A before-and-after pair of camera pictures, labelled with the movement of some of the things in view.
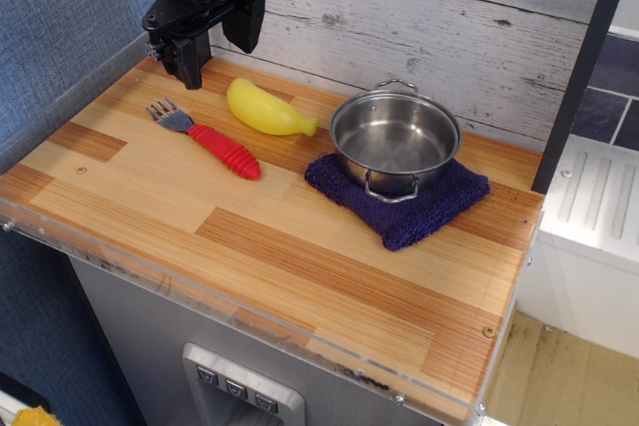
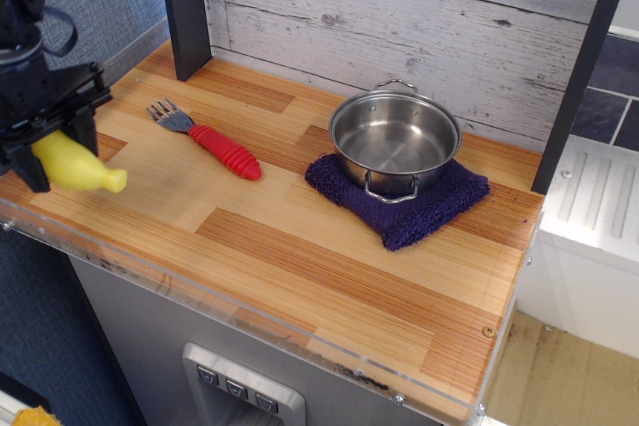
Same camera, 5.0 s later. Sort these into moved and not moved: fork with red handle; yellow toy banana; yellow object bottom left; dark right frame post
Moved: yellow toy banana
Not moved: fork with red handle; yellow object bottom left; dark right frame post
